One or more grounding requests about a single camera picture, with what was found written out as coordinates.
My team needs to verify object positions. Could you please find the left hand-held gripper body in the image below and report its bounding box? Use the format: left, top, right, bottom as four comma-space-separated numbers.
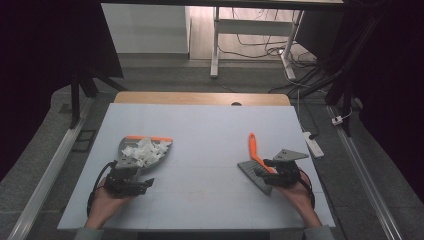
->
104, 155, 148, 198

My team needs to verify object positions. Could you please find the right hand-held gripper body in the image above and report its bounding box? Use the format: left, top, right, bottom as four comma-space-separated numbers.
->
262, 148, 310, 188

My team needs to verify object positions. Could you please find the orange brush with grey bristles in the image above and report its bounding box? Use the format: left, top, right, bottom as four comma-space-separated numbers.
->
236, 132, 278, 197

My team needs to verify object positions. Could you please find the pile of white paper scraps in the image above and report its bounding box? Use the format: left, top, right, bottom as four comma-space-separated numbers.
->
121, 137, 172, 168

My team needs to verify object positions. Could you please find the grey dustpan with orange edge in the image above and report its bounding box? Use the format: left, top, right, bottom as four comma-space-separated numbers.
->
116, 134, 174, 184

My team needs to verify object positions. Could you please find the person's right hand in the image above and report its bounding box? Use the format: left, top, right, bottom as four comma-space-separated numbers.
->
272, 170, 317, 219

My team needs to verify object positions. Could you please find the person's left hand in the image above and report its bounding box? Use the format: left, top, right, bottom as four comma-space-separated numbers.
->
85, 177, 133, 230

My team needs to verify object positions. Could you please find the white power strip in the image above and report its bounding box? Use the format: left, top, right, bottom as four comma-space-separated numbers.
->
302, 131, 325, 158

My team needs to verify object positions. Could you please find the black floor plate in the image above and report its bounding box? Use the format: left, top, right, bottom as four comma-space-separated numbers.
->
71, 129, 98, 154

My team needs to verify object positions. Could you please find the light grey table mat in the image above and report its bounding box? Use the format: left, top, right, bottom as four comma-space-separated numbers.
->
56, 102, 336, 232

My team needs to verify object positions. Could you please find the black metal stand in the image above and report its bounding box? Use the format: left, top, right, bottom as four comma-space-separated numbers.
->
67, 64, 129, 130
289, 0, 388, 138

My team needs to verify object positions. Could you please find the wooden table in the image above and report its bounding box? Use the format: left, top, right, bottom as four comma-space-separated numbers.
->
113, 91, 292, 107

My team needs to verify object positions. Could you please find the white cabinet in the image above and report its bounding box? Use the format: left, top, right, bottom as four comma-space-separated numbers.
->
101, 3, 192, 55

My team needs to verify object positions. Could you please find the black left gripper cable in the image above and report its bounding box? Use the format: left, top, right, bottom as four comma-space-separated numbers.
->
86, 160, 118, 217

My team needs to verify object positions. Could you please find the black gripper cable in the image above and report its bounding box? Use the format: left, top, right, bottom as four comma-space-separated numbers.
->
86, 160, 118, 217
299, 169, 317, 209

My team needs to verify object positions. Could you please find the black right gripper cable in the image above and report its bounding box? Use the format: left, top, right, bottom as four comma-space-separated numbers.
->
299, 169, 317, 209

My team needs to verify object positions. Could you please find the aluminium rail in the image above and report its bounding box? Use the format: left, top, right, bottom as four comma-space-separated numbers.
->
6, 114, 88, 240
327, 105, 405, 240

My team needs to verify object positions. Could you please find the bundle of floor cables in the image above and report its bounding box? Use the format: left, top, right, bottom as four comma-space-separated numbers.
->
218, 7, 318, 69

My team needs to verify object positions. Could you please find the white desk frame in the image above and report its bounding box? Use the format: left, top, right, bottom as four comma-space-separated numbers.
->
209, 5, 305, 81

